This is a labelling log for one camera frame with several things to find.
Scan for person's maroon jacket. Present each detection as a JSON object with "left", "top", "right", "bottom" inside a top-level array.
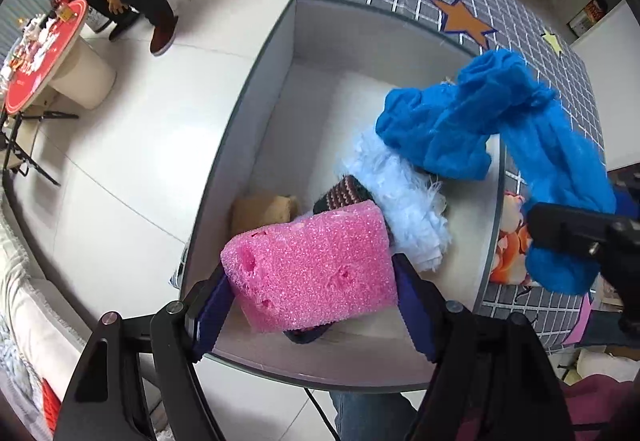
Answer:
[{"left": 457, "top": 361, "right": 636, "bottom": 441}]

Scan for pink foam block with holes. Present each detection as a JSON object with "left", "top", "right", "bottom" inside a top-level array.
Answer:
[{"left": 220, "top": 200, "right": 401, "bottom": 334}]

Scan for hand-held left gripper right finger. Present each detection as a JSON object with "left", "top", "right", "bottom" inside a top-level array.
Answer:
[{"left": 391, "top": 252, "right": 576, "bottom": 441}]

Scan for white storage box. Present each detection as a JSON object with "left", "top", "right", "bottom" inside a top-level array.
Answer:
[{"left": 177, "top": 0, "right": 508, "bottom": 394}]

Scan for blue crinkled scarf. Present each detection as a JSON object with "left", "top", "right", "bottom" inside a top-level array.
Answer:
[{"left": 374, "top": 48, "right": 617, "bottom": 296}]

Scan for small items on table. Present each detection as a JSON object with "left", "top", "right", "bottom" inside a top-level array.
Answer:
[{"left": 0, "top": 6, "right": 76, "bottom": 77}]

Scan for red round folding table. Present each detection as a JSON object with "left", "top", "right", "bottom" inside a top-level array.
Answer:
[{"left": 0, "top": 0, "right": 88, "bottom": 187}]

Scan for light blue fluffy scarf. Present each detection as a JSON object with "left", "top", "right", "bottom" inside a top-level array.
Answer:
[{"left": 342, "top": 128, "right": 453, "bottom": 274}]

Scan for white cylindrical stool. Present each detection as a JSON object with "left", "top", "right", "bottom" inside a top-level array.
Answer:
[{"left": 47, "top": 38, "right": 117, "bottom": 111}]

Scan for white sofa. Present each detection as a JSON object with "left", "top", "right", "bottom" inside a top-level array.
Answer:
[{"left": 0, "top": 201, "right": 91, "bottom": 422}]

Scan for tan sponge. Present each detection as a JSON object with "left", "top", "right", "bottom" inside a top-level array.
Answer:
[{"left": 231, "top": 191, "right": 301, "bottom": 239}]

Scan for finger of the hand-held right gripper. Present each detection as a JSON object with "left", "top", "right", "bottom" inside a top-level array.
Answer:
[
  {"left": 527, "top": 202, "right": 608, "bottom": 256},
  {"left": 607, "top": 171, "right": 640, "bottom": 219}
]

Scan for dark striped knit hat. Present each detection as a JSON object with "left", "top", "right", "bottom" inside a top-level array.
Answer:
[{"left": 312, "top": 174, "right": 376, "bottom": 214}]

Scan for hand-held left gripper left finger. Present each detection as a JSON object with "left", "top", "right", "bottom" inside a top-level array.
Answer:
[{"left": 52, "top": 265, "right": 235, "bottom": 441}]

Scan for white board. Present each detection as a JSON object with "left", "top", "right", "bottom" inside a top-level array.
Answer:
[{"left": 570, "top": 1, "right": 640, "bottom": 172}]

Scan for orange plush toy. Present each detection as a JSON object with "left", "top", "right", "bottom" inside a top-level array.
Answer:
[{"left": 487, "top": 191, "right": 538, "bottom": 289}]

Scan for person's jeans leg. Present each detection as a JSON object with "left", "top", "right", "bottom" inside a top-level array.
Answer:
[{"left": 327, "top": 391, "right": 421, "bottom": 441}]

